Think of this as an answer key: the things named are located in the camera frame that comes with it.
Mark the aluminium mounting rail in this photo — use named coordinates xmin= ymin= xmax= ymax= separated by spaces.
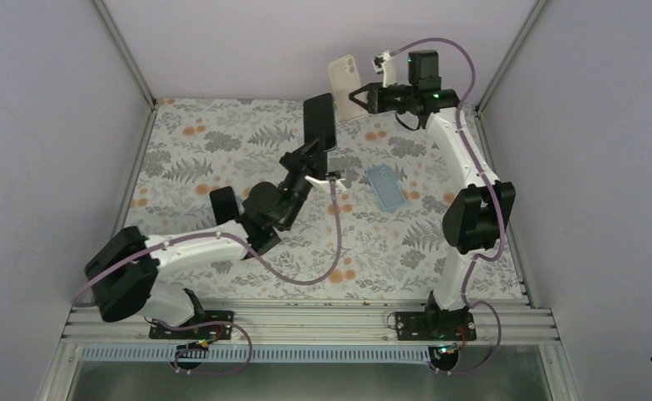
xmin=61 ymin=297 xmax=561 ymax=346

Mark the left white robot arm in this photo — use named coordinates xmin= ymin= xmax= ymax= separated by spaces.
xmin=73 ymin=136 xmax=336 ymax=338

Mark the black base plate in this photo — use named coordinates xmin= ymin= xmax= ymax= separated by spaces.
xmin=148 ymin=310 xmax=235 ymax=343
xmin=395 ymin=308 xmax=477 ymax=342

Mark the light blue phone case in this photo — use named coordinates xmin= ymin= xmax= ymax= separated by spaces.
xmin=365 ymin=164 xmax=406 ymax=211

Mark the black phone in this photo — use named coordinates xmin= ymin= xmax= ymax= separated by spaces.
xmin=209 ymin=186 xmax=240 ymax=226

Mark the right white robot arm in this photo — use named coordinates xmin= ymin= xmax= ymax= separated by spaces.
xmin=349 ymin=50 xmax=516 ymax=340

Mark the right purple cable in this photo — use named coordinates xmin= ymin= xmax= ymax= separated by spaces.
xmin=386 ymin=37 xmax=507 ymax=375

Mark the floral patterned mat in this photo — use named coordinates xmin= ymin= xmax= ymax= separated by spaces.
xmin=107 ymin=98 xmax=527 ymax=302

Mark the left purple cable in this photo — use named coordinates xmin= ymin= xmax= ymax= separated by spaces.
xmin=72 ymin=175 xmax=344 ymax=333

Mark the cream phone case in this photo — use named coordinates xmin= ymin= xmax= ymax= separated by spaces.
xmin=327 ymin=54 xmax=366 ymax=122

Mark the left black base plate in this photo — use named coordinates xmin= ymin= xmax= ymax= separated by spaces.
xmin=148 ymin=310 xmax=235 ymax=343

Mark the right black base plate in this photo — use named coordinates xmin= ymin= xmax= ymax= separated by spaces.
xmin=395 ymin=308 xmax=477 ymax=342

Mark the purple cable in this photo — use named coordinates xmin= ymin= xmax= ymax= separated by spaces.
xmin=72 ymin=175 xmax=344 ymax=333
xmin=386 ymin=37 xmax=507 ymax=375

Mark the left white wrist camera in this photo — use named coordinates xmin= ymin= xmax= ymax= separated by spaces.
xmin=304 ymin=172 xmax=348 ymax=193

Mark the white slotted cable duct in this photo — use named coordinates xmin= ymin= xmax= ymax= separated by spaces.
xmin=79 ymin=343 xmax=430 ymax=364

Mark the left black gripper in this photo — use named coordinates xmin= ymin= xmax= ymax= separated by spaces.
xmin=279 ymin=134 xmax=328 ymax=230

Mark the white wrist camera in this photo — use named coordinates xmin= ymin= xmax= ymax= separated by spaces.
xmin=372 ymin=51 xmax=397 ymax=88
xmin=304 ymin=172 xmax=348 ymax=193

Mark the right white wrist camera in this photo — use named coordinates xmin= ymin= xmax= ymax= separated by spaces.
xmin=372 ymin=51 xmax=397 ymax=88

